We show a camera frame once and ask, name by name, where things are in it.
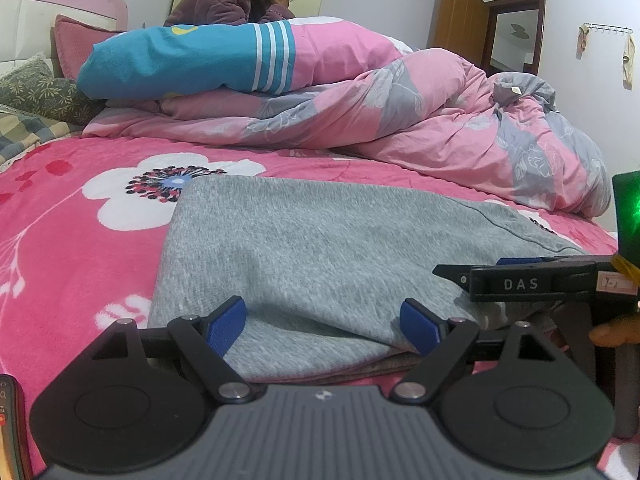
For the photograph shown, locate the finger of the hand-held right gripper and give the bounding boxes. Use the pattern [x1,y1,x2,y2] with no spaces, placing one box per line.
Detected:
[495,255,616,267]
[432,259,601,303]

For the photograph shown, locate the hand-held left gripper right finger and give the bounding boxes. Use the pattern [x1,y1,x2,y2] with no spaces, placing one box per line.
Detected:
[389,297,556,405]

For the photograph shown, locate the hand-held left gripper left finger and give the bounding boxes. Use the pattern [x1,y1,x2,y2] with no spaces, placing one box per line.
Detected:
[92,295,256,405]

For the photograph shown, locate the grey pants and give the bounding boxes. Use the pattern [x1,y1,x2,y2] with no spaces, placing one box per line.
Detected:
[149,175,588,378]

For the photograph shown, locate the person's right hand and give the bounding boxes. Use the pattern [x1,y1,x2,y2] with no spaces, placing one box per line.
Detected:
[590,312,640,347]

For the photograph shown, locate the long beige hanging cloth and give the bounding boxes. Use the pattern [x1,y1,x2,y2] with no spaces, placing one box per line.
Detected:
[621,35,638,91]

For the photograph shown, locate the pink floral bed blanket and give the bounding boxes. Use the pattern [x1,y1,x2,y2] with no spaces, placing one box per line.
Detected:
[0,135,640,476]

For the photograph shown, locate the pink grey floral duvet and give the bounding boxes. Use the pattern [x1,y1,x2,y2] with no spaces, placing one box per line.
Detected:
[82,47,613,218]

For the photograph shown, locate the black red handheld device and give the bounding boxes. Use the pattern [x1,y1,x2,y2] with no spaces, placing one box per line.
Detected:
[0,374,26,480]

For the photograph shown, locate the wooden door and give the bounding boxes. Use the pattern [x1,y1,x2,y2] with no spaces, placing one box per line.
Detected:
[432,0,547,77]

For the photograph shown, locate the blue pink striped quilt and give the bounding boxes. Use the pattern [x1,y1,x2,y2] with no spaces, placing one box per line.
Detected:
[76,17,416,101]

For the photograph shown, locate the checked pillow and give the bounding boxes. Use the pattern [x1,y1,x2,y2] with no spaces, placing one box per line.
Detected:
[0,105,83,171]

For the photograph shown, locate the green floral pillow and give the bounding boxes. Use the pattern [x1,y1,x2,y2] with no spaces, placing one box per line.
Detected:
[0,55,106,126]

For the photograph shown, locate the dusty pink pillow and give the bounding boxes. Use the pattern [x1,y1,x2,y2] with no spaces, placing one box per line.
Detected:
[52,15,126,81]

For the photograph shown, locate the pink white headboard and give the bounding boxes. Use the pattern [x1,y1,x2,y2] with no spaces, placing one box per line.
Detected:
[0,0,128,78]

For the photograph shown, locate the wall hook rack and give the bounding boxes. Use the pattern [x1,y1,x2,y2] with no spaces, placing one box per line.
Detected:
[582,22,638,37]

